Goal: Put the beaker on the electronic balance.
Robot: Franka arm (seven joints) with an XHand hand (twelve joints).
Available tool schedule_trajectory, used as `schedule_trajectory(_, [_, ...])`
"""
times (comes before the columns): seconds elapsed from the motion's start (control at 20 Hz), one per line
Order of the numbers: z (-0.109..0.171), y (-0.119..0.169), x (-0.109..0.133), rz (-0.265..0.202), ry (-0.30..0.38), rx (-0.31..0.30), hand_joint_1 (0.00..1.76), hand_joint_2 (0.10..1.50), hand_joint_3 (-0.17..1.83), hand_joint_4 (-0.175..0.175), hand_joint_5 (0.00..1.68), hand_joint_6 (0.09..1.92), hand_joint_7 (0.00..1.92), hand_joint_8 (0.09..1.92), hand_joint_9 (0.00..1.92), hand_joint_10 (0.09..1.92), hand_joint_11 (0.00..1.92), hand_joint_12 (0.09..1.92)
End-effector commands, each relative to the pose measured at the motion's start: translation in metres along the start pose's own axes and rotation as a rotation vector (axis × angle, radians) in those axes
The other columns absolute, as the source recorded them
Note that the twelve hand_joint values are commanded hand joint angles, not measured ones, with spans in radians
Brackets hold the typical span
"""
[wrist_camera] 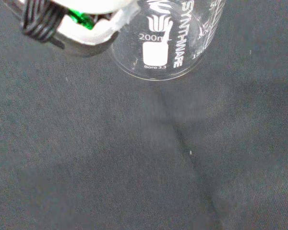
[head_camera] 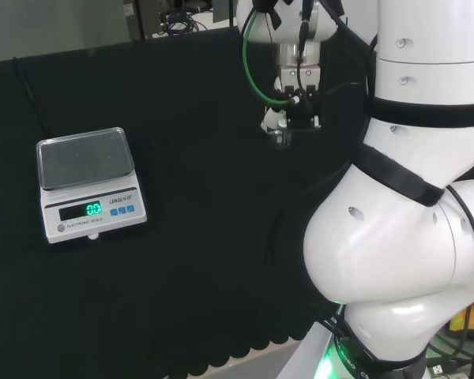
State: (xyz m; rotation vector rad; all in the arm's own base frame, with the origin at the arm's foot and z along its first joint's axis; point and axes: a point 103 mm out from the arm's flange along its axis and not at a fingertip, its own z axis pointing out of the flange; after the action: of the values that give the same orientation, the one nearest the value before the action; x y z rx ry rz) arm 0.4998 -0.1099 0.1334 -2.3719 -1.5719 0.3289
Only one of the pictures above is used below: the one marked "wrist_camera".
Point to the black bench cloth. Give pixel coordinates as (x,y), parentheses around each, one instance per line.
(110,155)

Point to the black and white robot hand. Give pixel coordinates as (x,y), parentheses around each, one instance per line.
(91,36)

